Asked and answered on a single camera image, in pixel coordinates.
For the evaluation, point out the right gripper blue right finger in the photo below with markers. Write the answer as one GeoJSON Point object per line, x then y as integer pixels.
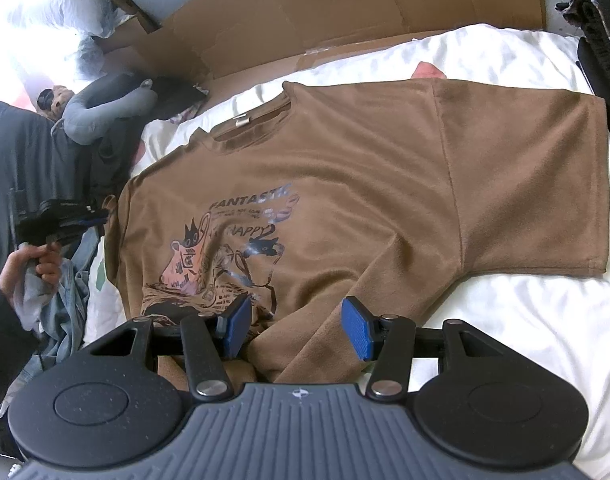
{"type": "Point", "coordinates": [386, 340]}

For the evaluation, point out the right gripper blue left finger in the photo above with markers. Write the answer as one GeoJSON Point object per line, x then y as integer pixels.
{"type": "Point", "coordinates": [208, 341]}

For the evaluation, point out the brown printed t-shirt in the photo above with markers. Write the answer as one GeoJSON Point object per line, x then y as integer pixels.
{"type": "Point", "coordinates": [390, 192]}

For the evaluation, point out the person left hand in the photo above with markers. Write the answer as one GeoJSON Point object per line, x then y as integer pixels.
{"type": "Point", "coordinates": [48, 267]}

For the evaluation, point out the dark grey pillow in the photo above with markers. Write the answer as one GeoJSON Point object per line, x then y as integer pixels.
{"type": "Point", "coordinates": [38, 159]}

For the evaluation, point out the blue denim garment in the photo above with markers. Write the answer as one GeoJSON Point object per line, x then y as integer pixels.
{"type": "Point", "coordinates": [60, 327]}

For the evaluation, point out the small bear plush toy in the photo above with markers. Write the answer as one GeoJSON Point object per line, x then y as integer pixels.
{"type": "Point", "coordinates": [51, 102]}

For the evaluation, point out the cream bear print bedsheet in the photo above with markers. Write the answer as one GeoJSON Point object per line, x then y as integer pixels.
{"type": "Point", "coordinates": [560, 321]}

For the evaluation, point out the brown cardboard sheet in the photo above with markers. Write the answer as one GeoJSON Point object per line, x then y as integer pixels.
{"type": "Point", "coordinates": [227, 46]}

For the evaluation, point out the black folded garment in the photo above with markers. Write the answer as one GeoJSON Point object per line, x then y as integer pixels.
{"type": "Point", "coordinates": [593, 18]}

